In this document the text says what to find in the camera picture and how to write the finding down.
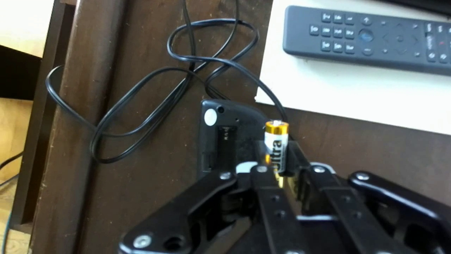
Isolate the dark wooden side table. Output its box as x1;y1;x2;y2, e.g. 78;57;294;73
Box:
11;0;451;254

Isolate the gold and white battery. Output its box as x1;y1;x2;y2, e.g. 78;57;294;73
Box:
262;119;288;180

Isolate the black battery charger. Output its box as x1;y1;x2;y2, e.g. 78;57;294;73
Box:
200;98;288;183

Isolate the flat black remote with buttons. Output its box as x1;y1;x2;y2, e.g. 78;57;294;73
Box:
281;5;451;77

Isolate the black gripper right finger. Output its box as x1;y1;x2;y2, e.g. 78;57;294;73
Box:
283;140;451;254

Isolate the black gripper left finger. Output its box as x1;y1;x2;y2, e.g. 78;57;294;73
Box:
116;140;304;254

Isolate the thin black charger cable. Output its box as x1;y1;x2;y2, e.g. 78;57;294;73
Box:
45;0;288;166

